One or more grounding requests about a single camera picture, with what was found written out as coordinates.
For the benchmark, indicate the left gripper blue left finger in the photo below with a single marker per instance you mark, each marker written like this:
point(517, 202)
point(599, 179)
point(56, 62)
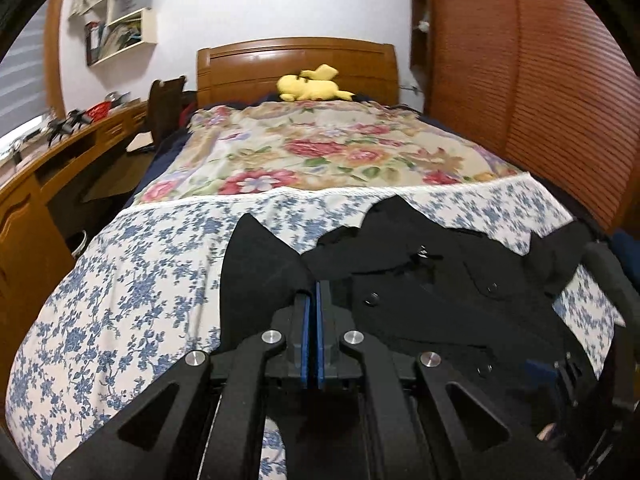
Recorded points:
point(204, 417)

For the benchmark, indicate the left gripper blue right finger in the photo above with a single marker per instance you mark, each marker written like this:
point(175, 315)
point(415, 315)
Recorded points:
point(419, 418)

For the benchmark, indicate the black double-breasted coat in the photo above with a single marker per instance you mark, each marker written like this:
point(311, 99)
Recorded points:
point(412, 283)

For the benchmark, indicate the blue floral bed sheet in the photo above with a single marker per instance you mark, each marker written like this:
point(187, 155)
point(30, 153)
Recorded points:
point(146, 291)

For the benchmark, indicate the grey rolled cloth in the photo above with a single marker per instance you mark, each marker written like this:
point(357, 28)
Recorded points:
point(607, 271)

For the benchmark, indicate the navy blue rolled cloth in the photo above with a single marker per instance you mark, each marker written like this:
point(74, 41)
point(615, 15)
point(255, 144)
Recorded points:
point(627, 250)

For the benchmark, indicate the long wooden desk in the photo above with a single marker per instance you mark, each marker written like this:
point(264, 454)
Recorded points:
point(34, 256)

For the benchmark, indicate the red floral blanket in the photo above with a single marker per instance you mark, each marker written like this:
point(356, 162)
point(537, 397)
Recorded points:
point(228, 150)

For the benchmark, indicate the black small tripod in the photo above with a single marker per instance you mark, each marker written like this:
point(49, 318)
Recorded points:
point(57, 128)

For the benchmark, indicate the red basket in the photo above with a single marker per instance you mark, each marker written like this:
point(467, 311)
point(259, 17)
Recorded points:
point(99, 111)

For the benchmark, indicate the dark wooden chair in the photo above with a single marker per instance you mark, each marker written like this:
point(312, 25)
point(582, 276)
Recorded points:
point(162, 115)

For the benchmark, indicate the yellow plush toy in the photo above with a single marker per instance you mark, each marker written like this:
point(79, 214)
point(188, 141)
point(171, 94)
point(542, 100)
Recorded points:
point(312, 85)

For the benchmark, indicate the wooden headboard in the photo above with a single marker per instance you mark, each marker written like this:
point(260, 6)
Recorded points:
point(247, 71)

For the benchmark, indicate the wooden louvered wardrobe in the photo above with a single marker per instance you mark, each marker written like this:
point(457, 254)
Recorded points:
point(542, 84)

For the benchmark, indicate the grey zebra window blind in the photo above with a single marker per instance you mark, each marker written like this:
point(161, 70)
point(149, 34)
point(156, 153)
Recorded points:
point(22, 92)

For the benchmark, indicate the white wall shelf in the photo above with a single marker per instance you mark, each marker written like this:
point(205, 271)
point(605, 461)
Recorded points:
point(114, 27)

